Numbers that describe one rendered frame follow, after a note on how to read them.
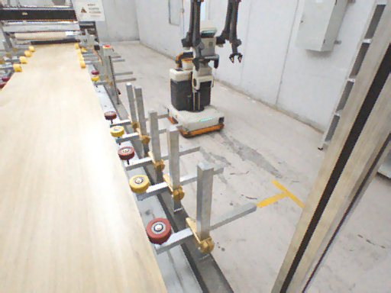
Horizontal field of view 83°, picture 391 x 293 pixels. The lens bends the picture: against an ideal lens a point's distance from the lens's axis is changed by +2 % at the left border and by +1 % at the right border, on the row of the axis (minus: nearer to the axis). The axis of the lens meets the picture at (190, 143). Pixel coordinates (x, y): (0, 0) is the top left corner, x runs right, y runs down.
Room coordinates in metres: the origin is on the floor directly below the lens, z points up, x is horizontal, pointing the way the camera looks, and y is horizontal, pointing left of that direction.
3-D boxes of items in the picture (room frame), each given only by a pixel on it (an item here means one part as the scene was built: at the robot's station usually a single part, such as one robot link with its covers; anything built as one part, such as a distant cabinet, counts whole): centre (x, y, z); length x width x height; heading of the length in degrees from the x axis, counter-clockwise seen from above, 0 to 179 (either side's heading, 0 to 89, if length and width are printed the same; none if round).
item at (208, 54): (2.65, -0.19, 0.99); 0.28 x 0.16 x 0.22; 116
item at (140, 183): (0.68, 0.21, 0.85); 0.08 x 0.08 x 0.11
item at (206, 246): (0.50, -0.03, 0.80); 0.14 x 0.06 x 0.05; 26
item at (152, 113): (0.93, 0.18, 0.88); 0.04 x 0.04 x 0.48; 26
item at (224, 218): (0.54, -0.07, 0.80); 0.43 x 0.03 x 0.04; 116
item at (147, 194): (0.77, 0.04, 0.82); 0.43 x 0.03 x 0.04; 116
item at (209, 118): (2.91, -0.06, 0.16); 0.67 x 0.64 x 0.25; 26
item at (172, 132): (0.71, 0.07, 0.90); 0.04 x 0.04 x 0.48; 26
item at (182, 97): (2.99, -0.02, 0.59); 0.55 x 0.34 x 0.83; 116
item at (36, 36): (4.61, 2.57, 1.05); 1.43 x 0.12 x 0.12; 116
